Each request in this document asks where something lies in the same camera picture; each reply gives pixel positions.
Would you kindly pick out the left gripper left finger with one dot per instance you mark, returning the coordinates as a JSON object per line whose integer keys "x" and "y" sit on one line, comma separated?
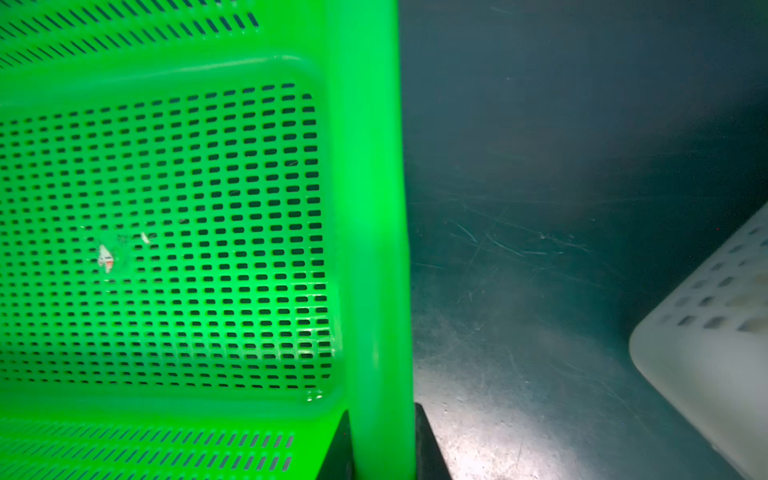
{"x": 338, "y": 463}

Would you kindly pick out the white plastic basket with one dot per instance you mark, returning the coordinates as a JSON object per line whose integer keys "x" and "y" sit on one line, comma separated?
{"x": 704, "y": 348}

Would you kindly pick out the green plastic basket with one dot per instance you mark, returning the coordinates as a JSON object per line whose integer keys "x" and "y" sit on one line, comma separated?
{"x": 204, "y": 248}

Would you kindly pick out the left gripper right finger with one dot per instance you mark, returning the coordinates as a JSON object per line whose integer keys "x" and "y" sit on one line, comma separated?
{"x": 431, "y": 464}

